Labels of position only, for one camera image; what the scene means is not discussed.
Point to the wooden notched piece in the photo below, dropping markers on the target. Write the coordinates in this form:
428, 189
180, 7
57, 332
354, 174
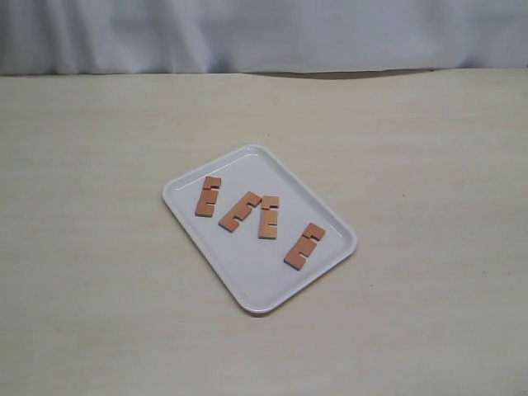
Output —
269, 217
205, 206
240, 211
303, 248

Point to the white backdrop curtain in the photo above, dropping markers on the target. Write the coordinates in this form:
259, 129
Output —
71, 37

